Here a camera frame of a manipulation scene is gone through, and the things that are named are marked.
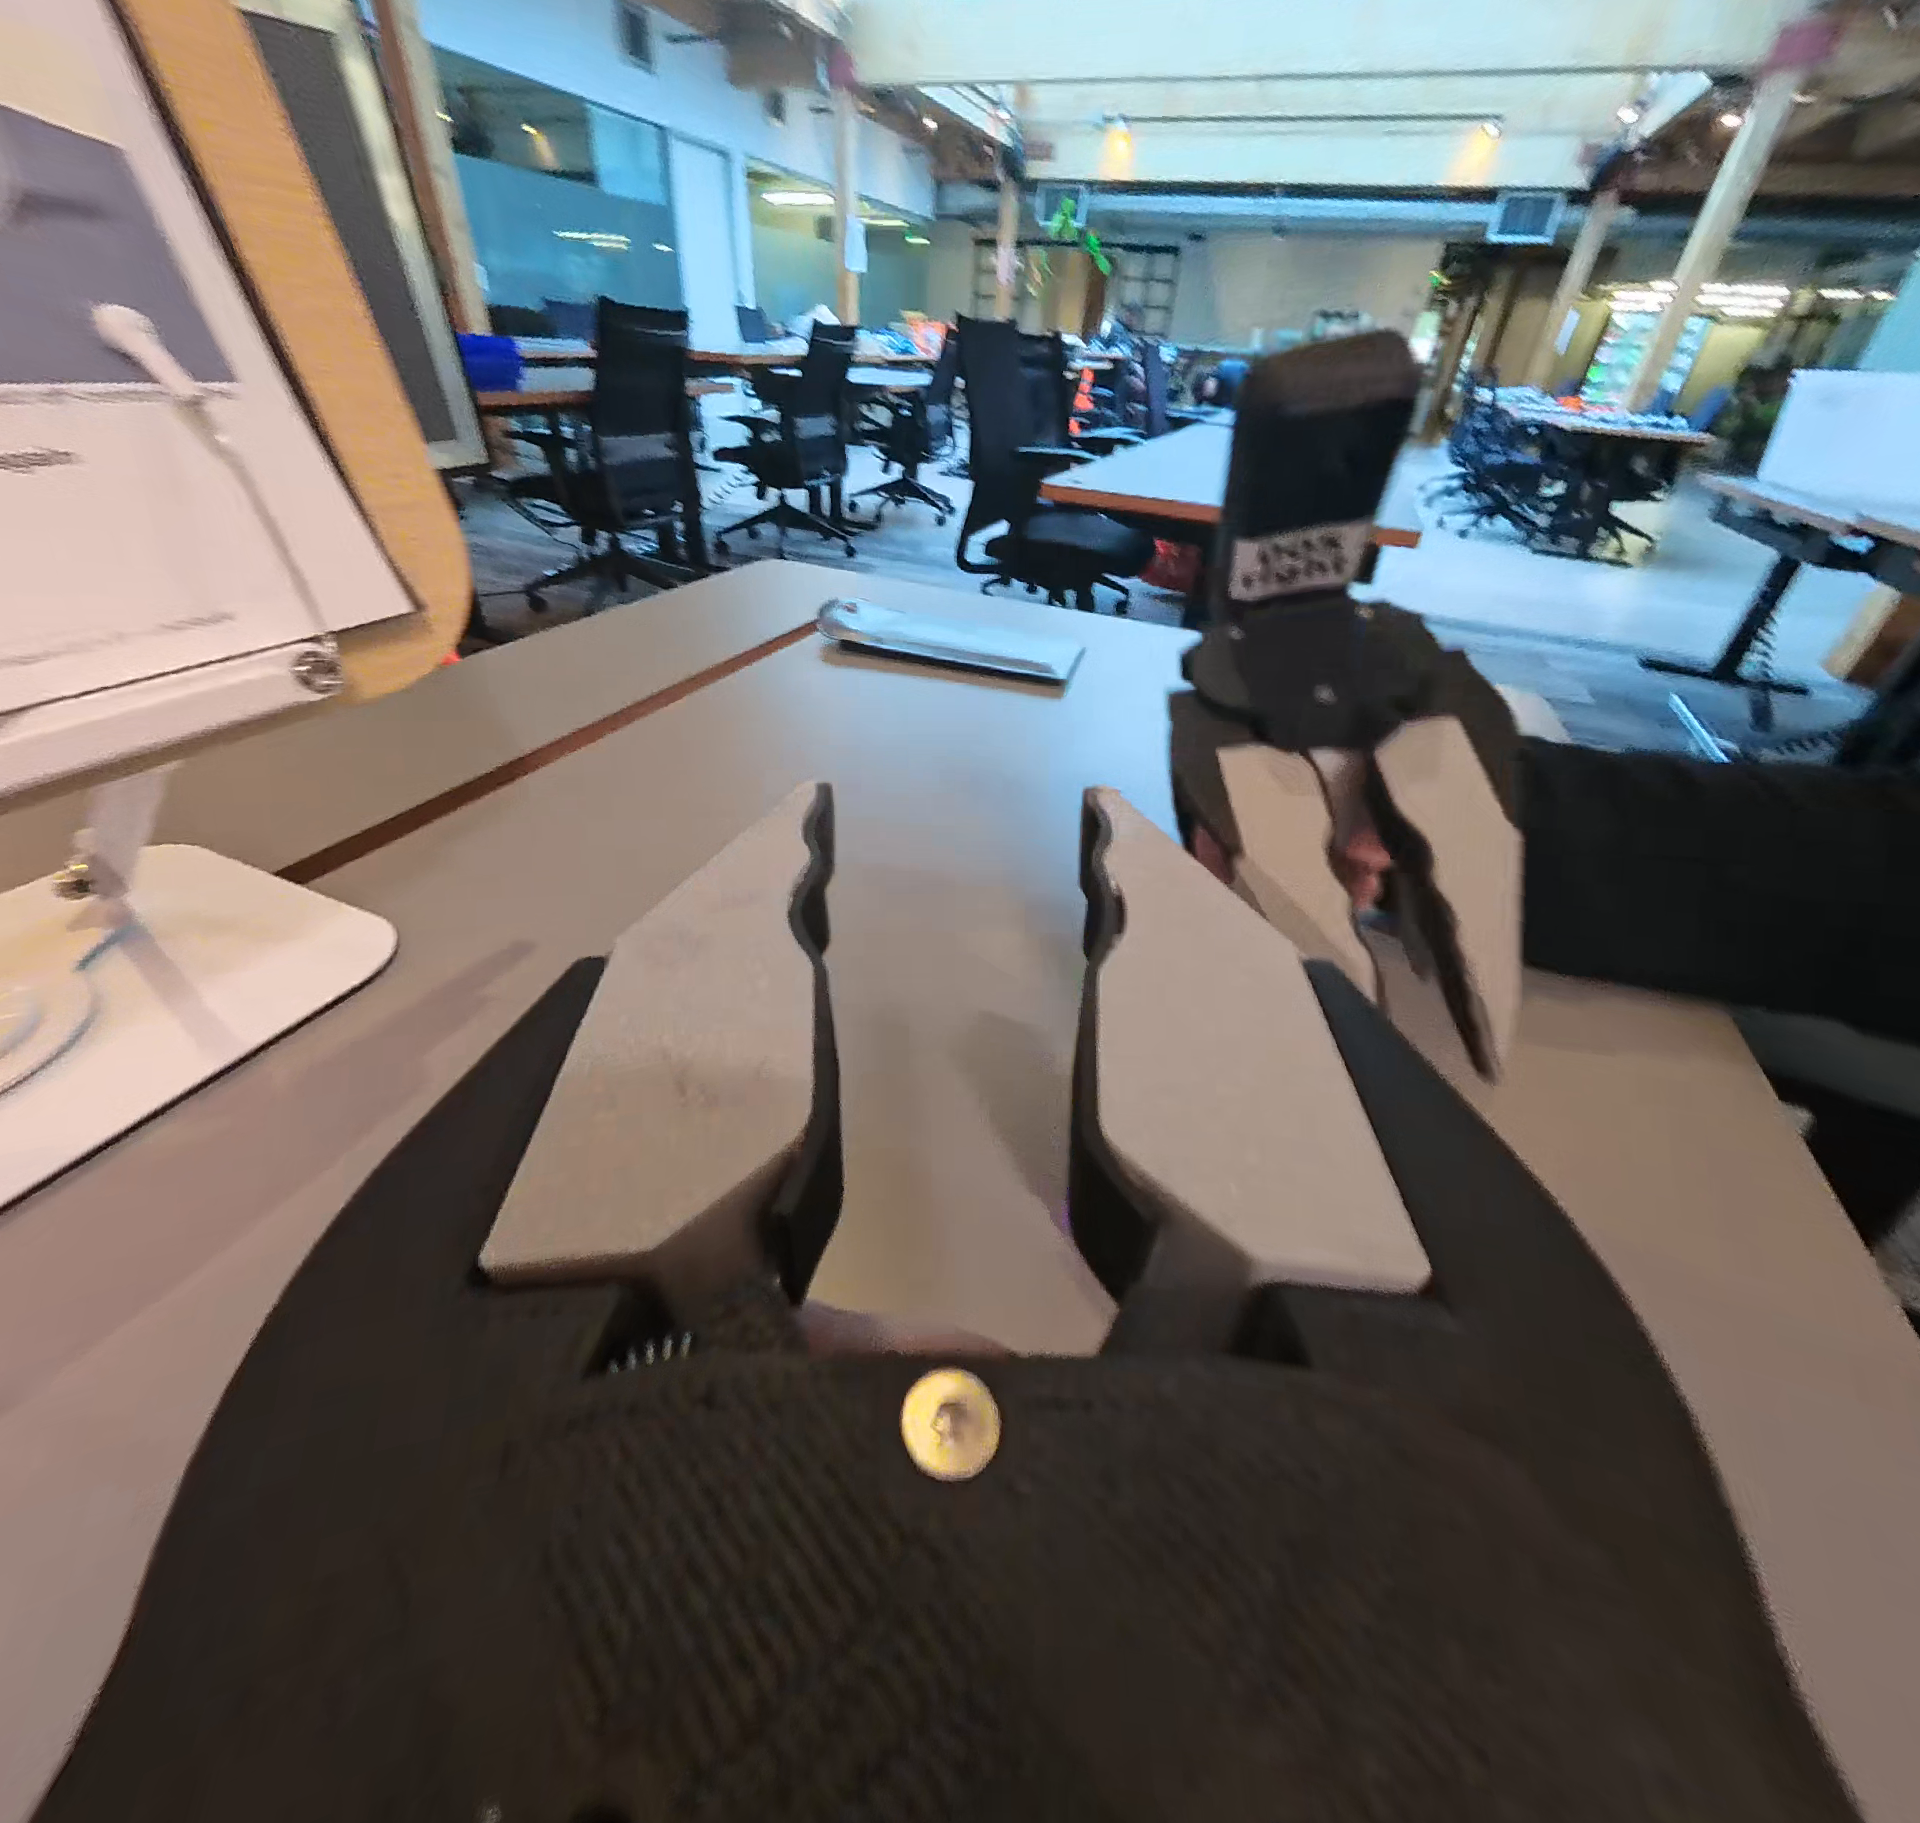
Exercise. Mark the white desk orange edge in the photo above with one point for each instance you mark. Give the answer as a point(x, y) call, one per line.
point(1171, 473)

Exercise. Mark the person's right hand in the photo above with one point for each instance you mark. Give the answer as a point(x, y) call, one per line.
point(1362, 863)

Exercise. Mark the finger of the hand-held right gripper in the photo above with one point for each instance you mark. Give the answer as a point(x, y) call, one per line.
point(1291, 848)
point(1462, 863)

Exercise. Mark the grey partition panel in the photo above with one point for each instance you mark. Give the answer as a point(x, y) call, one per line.
point(360, 234)

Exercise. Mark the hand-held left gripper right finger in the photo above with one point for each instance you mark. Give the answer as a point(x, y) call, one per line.
point(1245, 1103)

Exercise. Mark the silver metal object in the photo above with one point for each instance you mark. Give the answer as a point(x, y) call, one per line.
point(945, 638)

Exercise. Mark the white board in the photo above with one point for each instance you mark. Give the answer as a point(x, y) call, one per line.
point(1838, 434)

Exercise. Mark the group of dark office chairs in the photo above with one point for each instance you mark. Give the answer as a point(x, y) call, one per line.
point(1545, 473)

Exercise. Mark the black office chair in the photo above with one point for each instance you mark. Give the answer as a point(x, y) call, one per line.
point(637, 429)
point(802, 429)
point(1036, 473)

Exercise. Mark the person's right forearm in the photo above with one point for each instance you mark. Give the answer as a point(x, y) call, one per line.
point(1726, 878)

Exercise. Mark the small blue storage bin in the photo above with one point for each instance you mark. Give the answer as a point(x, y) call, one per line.
point(482, 358)

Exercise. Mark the black leg standing desk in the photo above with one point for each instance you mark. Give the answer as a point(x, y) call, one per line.
point(1786, 519)

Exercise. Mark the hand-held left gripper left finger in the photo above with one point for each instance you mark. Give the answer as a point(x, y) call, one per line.
point(675, 1088)

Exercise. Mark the printed instruction sheet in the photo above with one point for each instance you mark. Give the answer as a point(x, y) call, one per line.
point(150, 534)

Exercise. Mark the white document stand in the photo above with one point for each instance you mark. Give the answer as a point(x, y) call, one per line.
point(226, 954)

